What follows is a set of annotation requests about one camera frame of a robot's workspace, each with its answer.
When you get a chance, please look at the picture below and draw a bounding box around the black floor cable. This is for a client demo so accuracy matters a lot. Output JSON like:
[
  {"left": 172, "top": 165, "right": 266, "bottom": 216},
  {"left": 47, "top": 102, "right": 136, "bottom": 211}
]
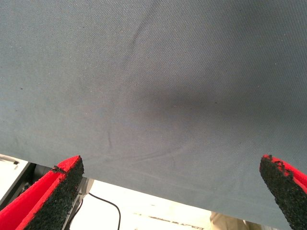
[{"left": 88, "top": 192, "right": 122, "bottom": 230}]

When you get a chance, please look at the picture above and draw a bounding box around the dark grey table cloth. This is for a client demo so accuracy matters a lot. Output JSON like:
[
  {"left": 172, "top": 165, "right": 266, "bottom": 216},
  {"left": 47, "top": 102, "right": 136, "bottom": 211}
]
[{"left": 0, "top": 0, "right": 307, "bottom": 230}]

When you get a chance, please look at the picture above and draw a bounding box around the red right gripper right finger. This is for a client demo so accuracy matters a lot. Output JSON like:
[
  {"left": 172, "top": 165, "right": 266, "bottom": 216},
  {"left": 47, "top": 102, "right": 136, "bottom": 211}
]
[{"left": 260, "top": 154, "right": 307, "bottom": 230}]

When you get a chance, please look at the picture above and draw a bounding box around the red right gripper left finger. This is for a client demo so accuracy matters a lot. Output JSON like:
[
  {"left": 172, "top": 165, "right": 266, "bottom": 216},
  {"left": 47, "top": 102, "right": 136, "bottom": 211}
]
[{"left": 0, "top": 155, "right": 85, "bottom": 230}]

